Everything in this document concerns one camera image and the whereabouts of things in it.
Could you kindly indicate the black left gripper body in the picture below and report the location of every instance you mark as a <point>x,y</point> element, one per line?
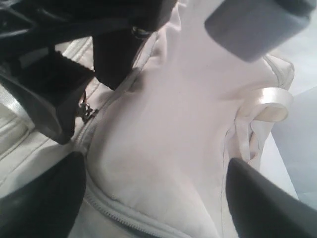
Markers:
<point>28,25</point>

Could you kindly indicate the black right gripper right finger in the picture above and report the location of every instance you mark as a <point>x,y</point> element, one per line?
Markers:
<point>260,209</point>

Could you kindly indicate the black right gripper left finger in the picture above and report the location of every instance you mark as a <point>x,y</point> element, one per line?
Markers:
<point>46,207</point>

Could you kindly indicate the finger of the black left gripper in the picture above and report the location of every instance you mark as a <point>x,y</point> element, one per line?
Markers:
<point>49,87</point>
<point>114,54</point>

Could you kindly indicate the cream fabric duffel bag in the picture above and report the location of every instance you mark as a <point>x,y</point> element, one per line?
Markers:
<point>156,154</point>

